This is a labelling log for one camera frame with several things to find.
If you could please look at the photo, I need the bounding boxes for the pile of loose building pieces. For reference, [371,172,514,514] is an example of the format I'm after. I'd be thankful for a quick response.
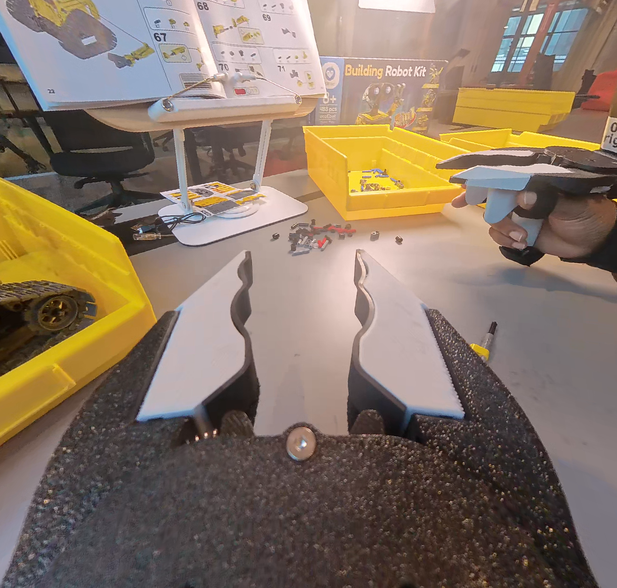
[288,219,357,256]

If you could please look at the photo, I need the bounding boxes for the grey desk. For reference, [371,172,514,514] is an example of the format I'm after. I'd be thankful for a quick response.
[0,169,617,588]

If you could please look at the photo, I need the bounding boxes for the yellow printed leaflet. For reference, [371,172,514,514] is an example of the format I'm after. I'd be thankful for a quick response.
[160,181,268,209]

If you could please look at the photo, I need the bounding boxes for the paned window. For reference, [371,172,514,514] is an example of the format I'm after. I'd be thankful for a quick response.
[492,5,594,75]

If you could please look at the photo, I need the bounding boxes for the person's right hand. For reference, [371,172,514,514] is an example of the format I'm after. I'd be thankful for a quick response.
[451,193,617,260]

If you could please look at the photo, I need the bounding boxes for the yellow tracked toy vehicle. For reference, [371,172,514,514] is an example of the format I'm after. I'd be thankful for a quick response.
[0,280,97,377]

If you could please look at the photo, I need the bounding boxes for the black office chair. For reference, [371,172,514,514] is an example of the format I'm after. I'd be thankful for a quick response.
[48,111,157,213]

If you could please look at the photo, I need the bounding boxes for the white book stand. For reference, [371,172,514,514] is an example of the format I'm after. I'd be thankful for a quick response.
[87,92,311,247]

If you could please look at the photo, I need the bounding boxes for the black cable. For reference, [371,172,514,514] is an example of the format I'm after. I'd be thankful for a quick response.
[154,212,208,234]

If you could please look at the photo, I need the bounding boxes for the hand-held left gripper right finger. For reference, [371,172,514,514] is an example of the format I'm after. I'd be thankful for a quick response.
[347,249,466,437]

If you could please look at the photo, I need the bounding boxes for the yellow bin with small pieces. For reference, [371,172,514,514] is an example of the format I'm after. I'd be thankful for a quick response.
[304,125,483,221]

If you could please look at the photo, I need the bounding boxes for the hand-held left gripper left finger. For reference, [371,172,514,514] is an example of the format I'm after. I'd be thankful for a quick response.
[136,250,261,437]

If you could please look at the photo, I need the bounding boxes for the robot kit cardboard box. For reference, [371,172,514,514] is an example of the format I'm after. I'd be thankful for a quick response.
[318,57,449,133]

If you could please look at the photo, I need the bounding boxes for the yellow bin with toy vehicle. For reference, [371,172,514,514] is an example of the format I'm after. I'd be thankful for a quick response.
[0,178,157,446]

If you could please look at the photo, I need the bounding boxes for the red plastic container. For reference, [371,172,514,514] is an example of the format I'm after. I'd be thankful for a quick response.
[590,70,617,111]

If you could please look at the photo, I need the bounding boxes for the white round disc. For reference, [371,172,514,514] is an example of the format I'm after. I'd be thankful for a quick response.
[212,202,263,220]

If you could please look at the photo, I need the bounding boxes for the group of blue black pieces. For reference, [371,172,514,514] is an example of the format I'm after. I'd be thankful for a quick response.
[351,168,406,193]

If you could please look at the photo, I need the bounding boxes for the open instruction booklet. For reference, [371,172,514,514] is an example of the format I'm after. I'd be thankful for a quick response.
[0,0,328,111]

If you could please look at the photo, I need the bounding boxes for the empty yellow plastic bin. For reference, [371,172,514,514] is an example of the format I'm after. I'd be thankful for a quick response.
[440,128,602,165]
[453,87,577,133]

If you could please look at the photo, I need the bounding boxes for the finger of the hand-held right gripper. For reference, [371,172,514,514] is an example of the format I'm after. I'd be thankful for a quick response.
[448,163,535,192]
[435,146,551,171]

